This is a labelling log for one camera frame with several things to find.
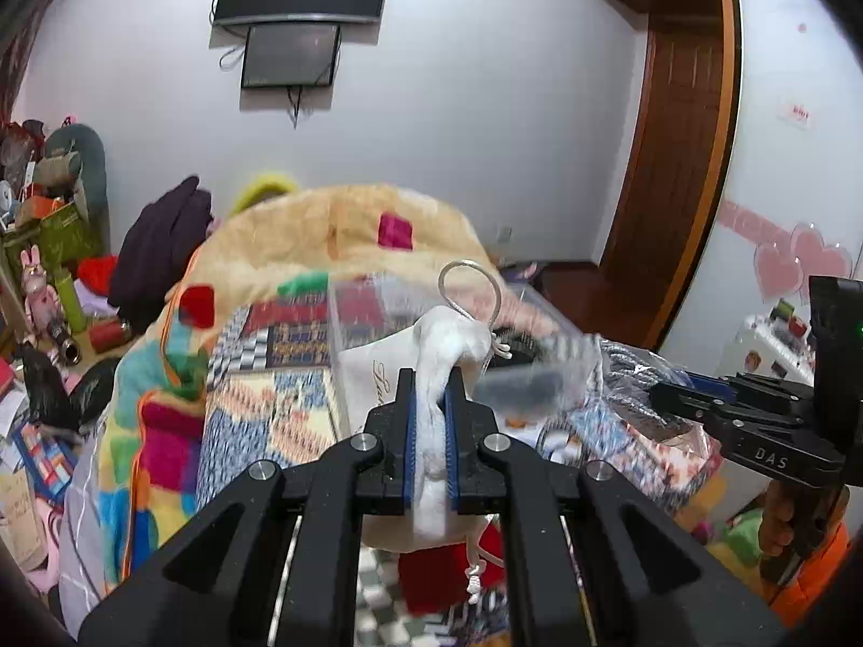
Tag red knitted soft item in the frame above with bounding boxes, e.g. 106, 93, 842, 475
398, 524, 506, 615

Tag clear plastic storage box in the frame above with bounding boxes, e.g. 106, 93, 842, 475
327, 260, 602, 434

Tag white drawstring pouch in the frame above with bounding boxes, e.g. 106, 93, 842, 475
337, 260, 512, 604

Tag person's right hand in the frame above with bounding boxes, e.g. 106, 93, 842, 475
758, 480, 850, 556

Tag white cabinet with bottles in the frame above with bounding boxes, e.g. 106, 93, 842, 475
715, 299, 815, 386

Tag patchwork patterned bed sheet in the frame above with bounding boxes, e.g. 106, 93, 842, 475
194, 281, 717, 647

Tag brown wooden door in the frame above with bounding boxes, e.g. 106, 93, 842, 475
575, 0, 733, 348

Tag beige fleece blanket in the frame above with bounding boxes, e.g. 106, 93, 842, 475
60, 185, 485, 593

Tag yellow green plush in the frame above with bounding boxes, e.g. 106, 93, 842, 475
230, 173, 300, 216

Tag dark purple garment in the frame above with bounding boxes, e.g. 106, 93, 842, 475
108, 175, 214, 334

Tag green cylinder bottle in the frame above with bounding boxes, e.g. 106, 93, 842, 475
54, 267, 88, 333

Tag pink rabbit plush toy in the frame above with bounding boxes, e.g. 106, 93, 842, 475
20, 245, 66, 338

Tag green cardboard box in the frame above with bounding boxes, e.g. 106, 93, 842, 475
2, 204, 101, 282

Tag grey green plush toy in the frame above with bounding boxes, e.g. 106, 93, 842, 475
33, 123, 109, 247

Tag pink heart wall stickers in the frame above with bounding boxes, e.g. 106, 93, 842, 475
717, 200, 853, 302

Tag small wall screen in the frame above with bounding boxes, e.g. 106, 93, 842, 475
241, 22, 341, 89

